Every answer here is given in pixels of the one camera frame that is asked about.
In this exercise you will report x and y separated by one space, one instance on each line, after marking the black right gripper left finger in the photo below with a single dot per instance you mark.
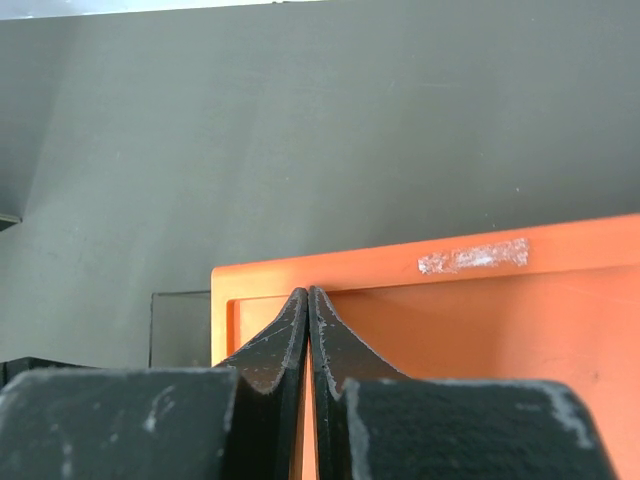
239 419

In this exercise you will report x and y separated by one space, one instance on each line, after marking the clear plastic drawer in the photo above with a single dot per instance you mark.
180 329

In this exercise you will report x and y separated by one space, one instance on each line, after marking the orange drawer cabinet box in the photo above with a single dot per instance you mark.
557 302

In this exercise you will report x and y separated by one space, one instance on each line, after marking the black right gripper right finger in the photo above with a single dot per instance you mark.
374 422

